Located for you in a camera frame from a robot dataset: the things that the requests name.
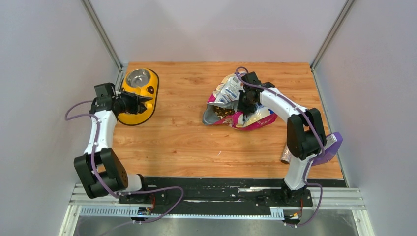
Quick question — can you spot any pink pet food bag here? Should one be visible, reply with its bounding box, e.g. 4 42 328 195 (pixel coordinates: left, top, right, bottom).
202 74 278 131

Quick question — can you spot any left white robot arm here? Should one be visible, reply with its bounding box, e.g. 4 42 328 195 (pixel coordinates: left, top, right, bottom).
73 83 155 203

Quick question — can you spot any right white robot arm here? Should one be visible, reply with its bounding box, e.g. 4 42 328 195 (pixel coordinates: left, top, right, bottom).
235 72 327 206

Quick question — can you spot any yellow double pet bowl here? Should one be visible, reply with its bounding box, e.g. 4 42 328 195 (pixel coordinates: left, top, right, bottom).
118 68 159 126

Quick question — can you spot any glitter cylinder tube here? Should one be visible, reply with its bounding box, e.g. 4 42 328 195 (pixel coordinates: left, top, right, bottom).
280 144 292 165

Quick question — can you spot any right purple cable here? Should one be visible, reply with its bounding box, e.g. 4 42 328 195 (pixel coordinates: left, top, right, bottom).
235 66 324 228

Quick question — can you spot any purple cable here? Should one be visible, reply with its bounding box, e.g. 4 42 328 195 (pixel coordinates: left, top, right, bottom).
64 100 185 225
235 66 324 228

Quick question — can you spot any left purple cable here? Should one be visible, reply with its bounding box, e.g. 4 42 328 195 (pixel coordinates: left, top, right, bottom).
64 100 185 225

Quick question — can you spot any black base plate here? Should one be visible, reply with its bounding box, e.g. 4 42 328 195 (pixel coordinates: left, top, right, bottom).
87 176 348 216

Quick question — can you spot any aluminium frame rail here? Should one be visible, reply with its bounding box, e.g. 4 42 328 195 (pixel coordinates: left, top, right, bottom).
60 184 374 236

